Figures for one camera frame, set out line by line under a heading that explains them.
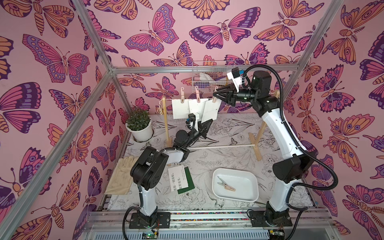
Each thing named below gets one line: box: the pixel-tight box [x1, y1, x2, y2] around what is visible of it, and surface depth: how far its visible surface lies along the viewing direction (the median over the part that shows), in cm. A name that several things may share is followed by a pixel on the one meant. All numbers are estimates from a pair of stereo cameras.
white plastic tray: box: [211, 168, 259, 203], surface depth 85 cm
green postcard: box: [177, 166, 195, 195], surface depth 87 cm
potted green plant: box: [125, 108, 154, 142], surface depth 97 cm
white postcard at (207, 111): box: [188, 98, 222, 123], surface depth 72 cm
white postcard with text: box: [167, 165, 189, 192], surface depth 89 cm
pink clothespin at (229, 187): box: [224, 183, 236, 192], surface depth 84 cm
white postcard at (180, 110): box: [171, 99, 190, 119], surface depth 71 cm
